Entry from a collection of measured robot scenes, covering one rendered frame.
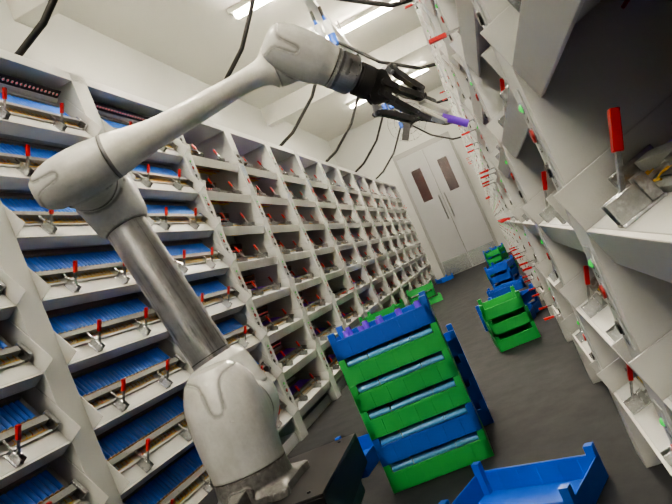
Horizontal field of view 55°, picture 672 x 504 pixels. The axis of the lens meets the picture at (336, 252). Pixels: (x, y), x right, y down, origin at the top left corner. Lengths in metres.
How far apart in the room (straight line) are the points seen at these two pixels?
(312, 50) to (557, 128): 0.78
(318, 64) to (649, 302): 0.90
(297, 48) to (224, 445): 0.81
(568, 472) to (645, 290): 0.89
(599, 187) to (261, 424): 0.82
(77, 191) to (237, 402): 0.55
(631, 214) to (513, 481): 1.15
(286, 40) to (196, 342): 0.69
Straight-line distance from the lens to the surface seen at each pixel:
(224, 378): 1.29
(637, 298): 0.73
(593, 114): 0.73
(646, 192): 0.56
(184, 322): 1.50
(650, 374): 0.75
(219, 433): 1.28
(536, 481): 1.61
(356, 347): 1.83
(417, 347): 1.82
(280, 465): 1.32
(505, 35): 0.74
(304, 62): 1.40
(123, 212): 1.55
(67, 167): 1.43
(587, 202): 0.72
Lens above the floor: 0.60
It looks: 3 degrees up
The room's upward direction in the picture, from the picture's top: 23 degrees counter-clockwise
